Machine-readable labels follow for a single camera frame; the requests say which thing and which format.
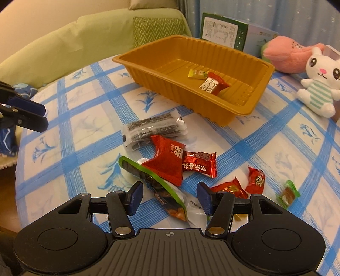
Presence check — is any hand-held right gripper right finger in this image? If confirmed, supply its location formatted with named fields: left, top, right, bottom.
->
left=197, top=182, right=289, bottom=238

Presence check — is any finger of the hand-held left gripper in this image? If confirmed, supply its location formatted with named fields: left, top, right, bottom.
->
left=0, top=81, right=46, bottom=117
left=0, top=104, right=49, bottom=133

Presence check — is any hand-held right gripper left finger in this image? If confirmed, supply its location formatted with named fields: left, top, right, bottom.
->
left=52, top=181, right=144, bottom=238

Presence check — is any small red candy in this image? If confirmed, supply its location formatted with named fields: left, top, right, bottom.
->
left=244, top=166, right=266, bottom=195
left=210, top=177, right=249, bottom=199

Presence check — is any green-edged nut pouch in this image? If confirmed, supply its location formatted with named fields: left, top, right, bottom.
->
left=118, top=156, right=208, bottom=229

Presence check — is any red candy wrapper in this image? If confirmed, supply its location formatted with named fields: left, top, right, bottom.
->
left=182, top=151, right=217, bottom=179

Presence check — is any large red snack packet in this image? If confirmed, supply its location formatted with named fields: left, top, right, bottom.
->
left=141, top=135, right=186, bottom=186

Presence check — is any clear black sesame bar packet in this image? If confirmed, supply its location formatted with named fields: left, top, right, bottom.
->
left=125, top=127, right=188, bottom=152
left=122, top=109, right=186, bottom=138

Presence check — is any green candy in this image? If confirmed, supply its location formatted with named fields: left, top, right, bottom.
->
left=276, top=180, right=301, bottom=210

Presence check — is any orange plastic tray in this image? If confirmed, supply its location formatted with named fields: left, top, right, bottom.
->
left=112, top=34, right=275, bottom=126

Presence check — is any blue patterned cloth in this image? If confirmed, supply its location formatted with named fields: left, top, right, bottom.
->
left=13, top=83, right=38, bottom=99
left=0, top=127, right=18, bottom=158

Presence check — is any blue checked tablecloth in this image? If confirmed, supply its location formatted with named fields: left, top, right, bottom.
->
left=14, top=37, right=340, bottom=276

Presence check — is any green sofa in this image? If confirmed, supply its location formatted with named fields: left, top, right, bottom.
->
left=0, top=8, right=193, bottom=88

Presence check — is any red and silver candy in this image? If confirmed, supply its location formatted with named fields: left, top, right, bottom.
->
left=199, top=72, right=231, bottom=95

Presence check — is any yellow wrapped candy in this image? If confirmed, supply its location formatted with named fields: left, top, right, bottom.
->
left=187, top=68, right=208, bottom=80

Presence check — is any green zigzag pillow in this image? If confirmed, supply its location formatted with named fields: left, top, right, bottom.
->
left=133, top=16, right=186, bottom=48

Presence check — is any white bunny plush toy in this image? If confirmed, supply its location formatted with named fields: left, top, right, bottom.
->
left=297, top=47, right=340, bottom=118

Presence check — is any beige pillow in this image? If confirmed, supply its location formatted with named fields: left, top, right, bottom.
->
left=129, top=0, right=184, bottom=11

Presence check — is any pink plush toy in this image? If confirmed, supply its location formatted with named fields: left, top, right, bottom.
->
left=260, top=36, right=326, bottom=75

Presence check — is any green and white carton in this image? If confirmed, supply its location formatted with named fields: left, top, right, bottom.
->
left=200, top=12, right=279, bottom=57

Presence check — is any blue star curtain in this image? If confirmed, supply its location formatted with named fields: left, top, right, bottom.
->
left=183, top=0, right=340, bottom=47

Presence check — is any brown cardboard box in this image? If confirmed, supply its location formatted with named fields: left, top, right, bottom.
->
left=324, top=45, right=340, bottom=121

